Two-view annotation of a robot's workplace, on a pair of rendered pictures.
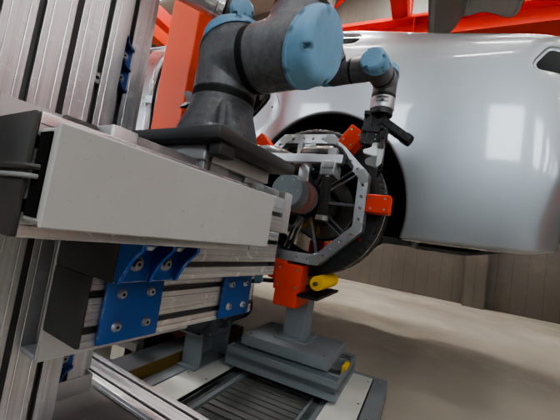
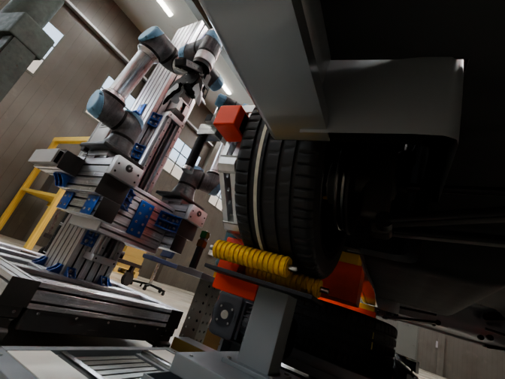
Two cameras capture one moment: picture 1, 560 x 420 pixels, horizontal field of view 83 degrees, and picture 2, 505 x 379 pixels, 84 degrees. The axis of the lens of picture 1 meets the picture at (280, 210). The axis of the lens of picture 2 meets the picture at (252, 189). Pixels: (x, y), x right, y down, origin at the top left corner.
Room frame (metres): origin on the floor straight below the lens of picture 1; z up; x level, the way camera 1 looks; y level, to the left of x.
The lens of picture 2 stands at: (1.40, -1.09, 0.40)
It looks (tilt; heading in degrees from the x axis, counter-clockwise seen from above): 21 degrees up; 96
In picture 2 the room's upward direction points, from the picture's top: 19 degrees clockwise
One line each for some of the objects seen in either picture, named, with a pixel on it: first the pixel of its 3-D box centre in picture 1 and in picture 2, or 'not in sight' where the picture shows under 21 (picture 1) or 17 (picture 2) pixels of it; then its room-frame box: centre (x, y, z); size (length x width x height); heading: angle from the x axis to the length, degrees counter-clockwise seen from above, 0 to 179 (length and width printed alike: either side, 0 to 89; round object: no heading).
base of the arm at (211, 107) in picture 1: (220, 123); (118, 146); (0.58, 0.13, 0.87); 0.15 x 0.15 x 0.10
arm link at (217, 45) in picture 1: (232, 63); (128, 126); (0.57, 0.13, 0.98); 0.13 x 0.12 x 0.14; 58
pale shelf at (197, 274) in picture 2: not in sight; (210, 279); (1.16, 0.63, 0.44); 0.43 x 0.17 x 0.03; 65
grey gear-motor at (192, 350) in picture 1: (224, 319); (258, 343); (1.50, 0.18, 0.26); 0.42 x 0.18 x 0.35; 155
